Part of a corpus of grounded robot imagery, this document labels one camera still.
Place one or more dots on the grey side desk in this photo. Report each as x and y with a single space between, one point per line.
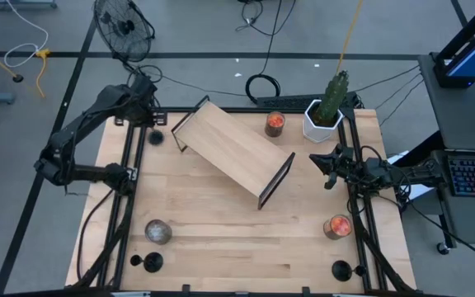
452 115

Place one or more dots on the wooden shelf riser, black frame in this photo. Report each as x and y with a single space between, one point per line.
233 144

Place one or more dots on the black floor fan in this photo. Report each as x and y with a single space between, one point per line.
127 26

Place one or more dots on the orange candle glass jar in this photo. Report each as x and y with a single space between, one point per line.
338 227
275 123

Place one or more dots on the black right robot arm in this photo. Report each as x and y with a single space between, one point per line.
386 173

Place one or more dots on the black keyboard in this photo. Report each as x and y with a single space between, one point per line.
287 102

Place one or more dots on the backlit colourful keyboard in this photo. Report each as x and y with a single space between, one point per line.
474 177

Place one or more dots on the grey rolling desk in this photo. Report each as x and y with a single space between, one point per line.
468 218

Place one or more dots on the white hexagonal plant pot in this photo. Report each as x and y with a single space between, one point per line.
316 132

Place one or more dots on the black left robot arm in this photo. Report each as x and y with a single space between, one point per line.
58 165

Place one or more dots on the green cactus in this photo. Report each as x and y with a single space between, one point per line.
333 97

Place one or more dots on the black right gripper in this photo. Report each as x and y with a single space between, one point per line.
344 165

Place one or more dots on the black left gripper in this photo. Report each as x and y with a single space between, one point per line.
144 92

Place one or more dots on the grey glass candle jar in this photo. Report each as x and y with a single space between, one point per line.
158 232

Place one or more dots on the black aluminium table frame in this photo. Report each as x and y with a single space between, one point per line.
241 110

